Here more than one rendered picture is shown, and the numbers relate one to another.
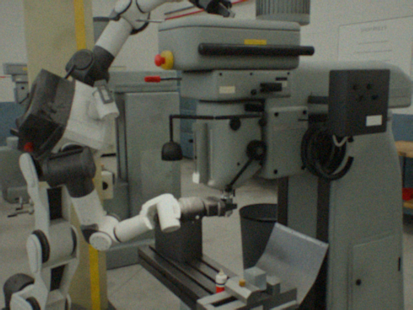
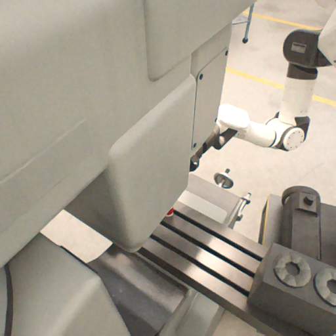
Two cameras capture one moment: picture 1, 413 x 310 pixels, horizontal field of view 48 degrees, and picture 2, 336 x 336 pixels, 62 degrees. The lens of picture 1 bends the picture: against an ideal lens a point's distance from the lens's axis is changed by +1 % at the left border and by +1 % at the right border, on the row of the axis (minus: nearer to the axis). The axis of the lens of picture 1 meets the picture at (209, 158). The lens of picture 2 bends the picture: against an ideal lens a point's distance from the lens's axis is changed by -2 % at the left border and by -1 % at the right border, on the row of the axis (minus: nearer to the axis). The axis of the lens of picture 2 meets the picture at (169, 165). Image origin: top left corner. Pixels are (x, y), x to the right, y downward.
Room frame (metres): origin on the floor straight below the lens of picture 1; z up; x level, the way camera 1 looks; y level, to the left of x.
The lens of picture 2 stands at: (2.11, -0.28, 1.80)
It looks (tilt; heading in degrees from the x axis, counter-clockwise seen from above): 49 degrees down; 154
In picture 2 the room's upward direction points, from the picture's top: straight up
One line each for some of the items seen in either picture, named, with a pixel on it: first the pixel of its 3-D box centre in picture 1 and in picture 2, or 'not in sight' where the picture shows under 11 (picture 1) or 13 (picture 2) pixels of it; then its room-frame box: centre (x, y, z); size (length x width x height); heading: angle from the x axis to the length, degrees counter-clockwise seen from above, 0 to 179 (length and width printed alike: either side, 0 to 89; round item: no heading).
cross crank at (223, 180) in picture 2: not in sight; (220, 184); (1.40, 0.37, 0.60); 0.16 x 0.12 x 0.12; 121
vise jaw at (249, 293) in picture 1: (241, 290); not in sight; (1.48, -0.11, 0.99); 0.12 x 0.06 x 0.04; 34
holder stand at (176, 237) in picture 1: (177, 232); (298, 290); (2.04, 0.15, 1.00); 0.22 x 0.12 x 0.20; 38
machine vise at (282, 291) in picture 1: (247, 297); not in sight; (1.49, -0.13, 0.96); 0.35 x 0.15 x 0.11; 124
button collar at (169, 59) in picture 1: (166, 60); not in sight; (1.54, 0.14, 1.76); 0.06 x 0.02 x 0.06; 31
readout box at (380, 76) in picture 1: (359, 101); not in sight; (1.53, -0.49, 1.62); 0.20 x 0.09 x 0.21; 121
